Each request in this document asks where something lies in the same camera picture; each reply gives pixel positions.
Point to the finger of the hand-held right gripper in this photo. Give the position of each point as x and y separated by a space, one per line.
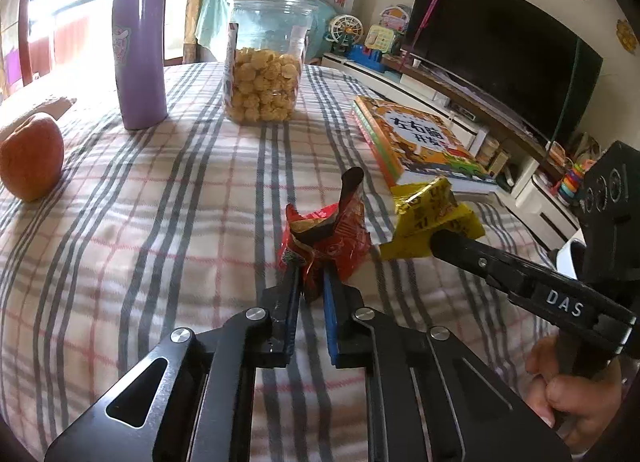
465 252

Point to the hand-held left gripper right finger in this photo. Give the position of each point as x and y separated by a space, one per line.
332 332

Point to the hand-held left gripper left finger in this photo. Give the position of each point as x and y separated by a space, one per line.
280 322

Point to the yellow snack wrapper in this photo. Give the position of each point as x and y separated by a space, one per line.
425 212

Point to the black trash bin white rim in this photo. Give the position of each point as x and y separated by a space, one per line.
565 259

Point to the red snack wrapper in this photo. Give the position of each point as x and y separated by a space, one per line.
345 237

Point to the person's right hand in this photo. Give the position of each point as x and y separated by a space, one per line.
575 402

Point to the white television cabinet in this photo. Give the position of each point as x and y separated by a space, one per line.
545 207

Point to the stack of round containers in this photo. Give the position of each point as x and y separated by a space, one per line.
487 149

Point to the colourful children's book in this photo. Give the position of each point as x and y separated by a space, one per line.
425 141

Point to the plaid blanket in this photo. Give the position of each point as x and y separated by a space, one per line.
150 242

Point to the black flat television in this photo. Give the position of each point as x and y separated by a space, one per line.
500 51

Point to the blue toy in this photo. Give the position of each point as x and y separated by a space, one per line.
367 57

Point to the pastel cash register toy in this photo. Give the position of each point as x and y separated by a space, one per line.
381 39

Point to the clear jar of snacks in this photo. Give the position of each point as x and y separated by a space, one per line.
265 81

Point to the pink dome toy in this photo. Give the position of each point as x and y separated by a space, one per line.
395 16

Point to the ferris wheel toy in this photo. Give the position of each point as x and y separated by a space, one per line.
345 34

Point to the pink stick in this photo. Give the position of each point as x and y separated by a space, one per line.
432 1

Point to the orange fruit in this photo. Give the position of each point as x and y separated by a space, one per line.
30 156

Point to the purple thermos bottle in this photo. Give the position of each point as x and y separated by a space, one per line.
140 51

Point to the sliding glass door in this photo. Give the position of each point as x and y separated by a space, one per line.
65 1

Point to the red gold wall sticker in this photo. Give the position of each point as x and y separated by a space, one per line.
626 35

